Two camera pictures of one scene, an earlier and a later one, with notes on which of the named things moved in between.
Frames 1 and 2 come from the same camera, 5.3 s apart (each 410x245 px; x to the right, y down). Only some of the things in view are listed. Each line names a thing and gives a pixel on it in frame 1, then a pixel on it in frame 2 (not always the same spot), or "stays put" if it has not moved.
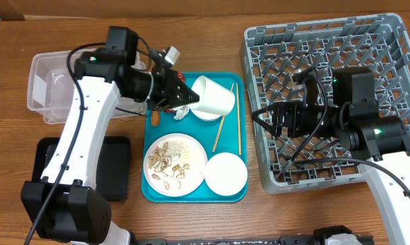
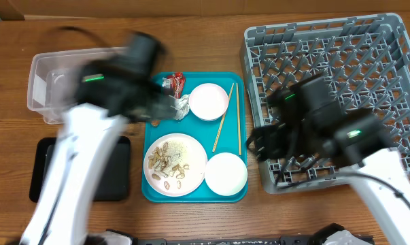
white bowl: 226,174 stays put
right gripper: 279,118 -> 271,141
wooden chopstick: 238,121 stays put
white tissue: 181,111 stays put
